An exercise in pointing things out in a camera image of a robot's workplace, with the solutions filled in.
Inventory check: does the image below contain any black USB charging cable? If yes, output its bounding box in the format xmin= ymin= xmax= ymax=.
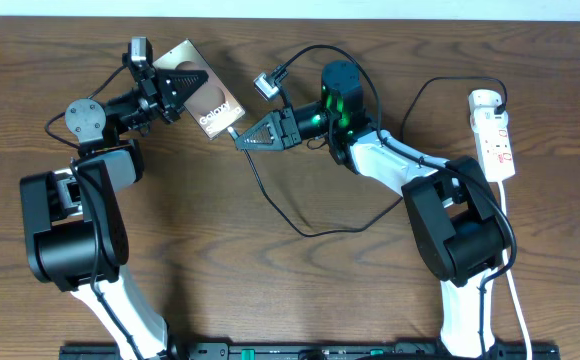
xmin=226 ymin=75 xmax=509 ymax=238

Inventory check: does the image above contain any white power strip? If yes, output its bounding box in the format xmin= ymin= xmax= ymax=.
xmin=470 ymin=107 xmax=515 ymax=182

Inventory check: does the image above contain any white charger plug adapter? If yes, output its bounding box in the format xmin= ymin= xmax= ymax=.
xmin=468 ymin=89 xmax=503 ymax=112

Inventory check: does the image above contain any bronze Galaxy smartphone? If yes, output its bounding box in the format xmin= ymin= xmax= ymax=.
xmin=154 ymin=39 xmax=246 ymax=139

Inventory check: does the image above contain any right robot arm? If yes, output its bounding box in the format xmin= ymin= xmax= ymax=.
xmin=233 ymin=60 xmax=516 ymax=359

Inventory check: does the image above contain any black right camera cable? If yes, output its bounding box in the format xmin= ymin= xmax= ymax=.
xmin=272 ymin=44 xmax=518 ymax=360

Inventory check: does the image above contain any white power strip cord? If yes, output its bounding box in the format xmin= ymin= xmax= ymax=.
xmin=497 ymin=180 xmax=534 ymax=360

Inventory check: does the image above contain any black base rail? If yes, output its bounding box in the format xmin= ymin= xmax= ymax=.
xmin=58 ymin=340 xmax=561 ymax=360

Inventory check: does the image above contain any black camera cable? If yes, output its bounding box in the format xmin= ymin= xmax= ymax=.
xmin=43 ymin=64 xmax=144 ymax=360
xmin=272 ymin=44 xmax=518 ymax=360

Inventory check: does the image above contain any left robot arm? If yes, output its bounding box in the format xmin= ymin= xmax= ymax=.
xmin=20 ymin=61 xmax=208 ymax=359

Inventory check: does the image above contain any black left camera cable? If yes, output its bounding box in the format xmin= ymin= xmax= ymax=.
xmin=43 ymin=64 xmax=144 ymax=360

